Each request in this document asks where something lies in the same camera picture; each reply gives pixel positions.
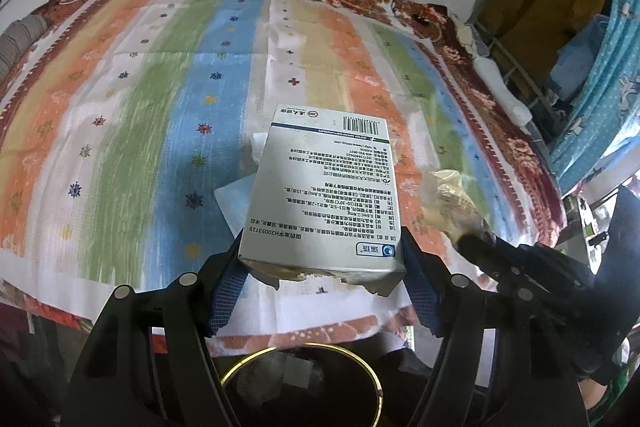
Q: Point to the white medicine box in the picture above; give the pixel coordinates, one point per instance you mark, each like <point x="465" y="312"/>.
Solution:
<point x="320" y="187"/>

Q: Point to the clear plastic bag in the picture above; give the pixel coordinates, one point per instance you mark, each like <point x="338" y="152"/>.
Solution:
<point x="450" y="202"/>

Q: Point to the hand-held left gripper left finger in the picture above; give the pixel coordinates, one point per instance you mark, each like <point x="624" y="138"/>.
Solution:
<point x="227" y="292"/>

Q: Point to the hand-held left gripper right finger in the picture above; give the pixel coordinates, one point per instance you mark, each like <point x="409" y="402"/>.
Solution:
<point x="422" y="292"/>

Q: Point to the floral blanket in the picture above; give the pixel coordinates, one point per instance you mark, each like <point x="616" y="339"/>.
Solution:
<point x="515" y="147"/>

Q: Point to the blue face mask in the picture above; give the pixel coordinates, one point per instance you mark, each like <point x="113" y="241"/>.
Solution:
<point x="235" y="207"/>

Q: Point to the round gold-rimmed tin can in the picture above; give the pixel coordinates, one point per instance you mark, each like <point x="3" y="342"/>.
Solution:
<point x="300" y="407"/>

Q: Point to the striped colourful mat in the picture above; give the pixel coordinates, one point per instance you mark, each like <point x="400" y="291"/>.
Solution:
<point x="150" y="132"/>

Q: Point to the metal rack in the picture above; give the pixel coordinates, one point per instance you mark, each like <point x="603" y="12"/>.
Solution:
<point x="520" y="77"/>

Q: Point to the white cloth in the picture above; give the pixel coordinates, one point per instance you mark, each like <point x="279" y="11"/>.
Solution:
<point x="502" y="87"/>

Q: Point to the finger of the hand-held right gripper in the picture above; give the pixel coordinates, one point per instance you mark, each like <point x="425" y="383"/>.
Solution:
<point x="505" y="259"/>

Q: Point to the grey rolled cloth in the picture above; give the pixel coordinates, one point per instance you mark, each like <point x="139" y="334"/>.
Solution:
<point x="17" y="39"/>

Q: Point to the blue printed curtain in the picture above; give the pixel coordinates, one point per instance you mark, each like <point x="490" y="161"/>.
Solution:
<point x="615" y="97"/>

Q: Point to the blue garment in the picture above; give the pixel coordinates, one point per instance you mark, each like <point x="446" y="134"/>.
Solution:
<point x="580" y="57"/>

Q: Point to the person's right forearm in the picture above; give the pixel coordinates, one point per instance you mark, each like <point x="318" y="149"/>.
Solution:
<point x="595" y="394"/>

